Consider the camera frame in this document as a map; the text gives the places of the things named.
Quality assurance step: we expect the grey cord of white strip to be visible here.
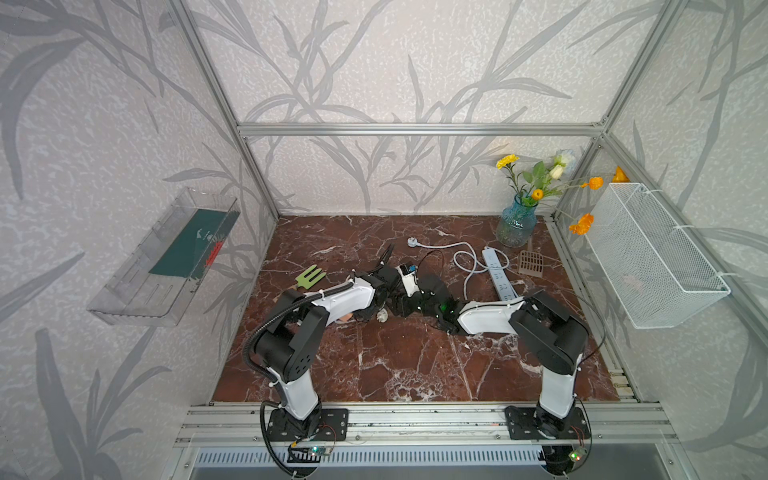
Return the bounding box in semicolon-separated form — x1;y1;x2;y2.
406;236;511;300

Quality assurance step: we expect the grey white power strip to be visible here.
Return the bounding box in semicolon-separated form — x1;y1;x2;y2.
482;246;519;301

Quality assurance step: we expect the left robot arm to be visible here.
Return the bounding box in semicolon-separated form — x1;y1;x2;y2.
242;265;401;432

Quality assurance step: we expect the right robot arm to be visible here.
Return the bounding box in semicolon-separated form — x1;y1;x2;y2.
389;273;589;439

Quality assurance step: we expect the green plastic fork toy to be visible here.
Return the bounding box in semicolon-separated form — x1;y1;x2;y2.
295;264;326;290

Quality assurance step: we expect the brown slotted plastic scoop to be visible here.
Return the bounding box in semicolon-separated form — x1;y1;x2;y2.
517;237;544;278

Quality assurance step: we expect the blue glass vase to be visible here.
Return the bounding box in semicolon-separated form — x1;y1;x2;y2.
496;195;538;248

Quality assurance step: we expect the artificial flower bouquet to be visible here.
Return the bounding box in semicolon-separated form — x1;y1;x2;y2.
496;150;608;209

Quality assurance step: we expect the green book in tray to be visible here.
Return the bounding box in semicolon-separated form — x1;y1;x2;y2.
149;209;226;278

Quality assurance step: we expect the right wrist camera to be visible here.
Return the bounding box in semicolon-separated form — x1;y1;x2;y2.
398;263;419;297

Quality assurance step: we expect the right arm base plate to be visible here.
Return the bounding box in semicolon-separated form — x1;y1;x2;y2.
504;406;591;441

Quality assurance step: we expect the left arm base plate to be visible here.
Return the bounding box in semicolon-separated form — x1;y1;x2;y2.
266;408;349;441

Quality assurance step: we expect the aluminium frame back bar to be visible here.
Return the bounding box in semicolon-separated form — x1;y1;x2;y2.
237;123;602;137

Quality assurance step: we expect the clear plastic wall tray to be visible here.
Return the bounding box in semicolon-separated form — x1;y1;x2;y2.
87;187;241;327

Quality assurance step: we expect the white wire mesh basket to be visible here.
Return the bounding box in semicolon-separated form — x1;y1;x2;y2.
586;183;731;330

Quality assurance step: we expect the aluminium front rail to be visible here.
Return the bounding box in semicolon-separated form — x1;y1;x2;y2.
173;402;679;448

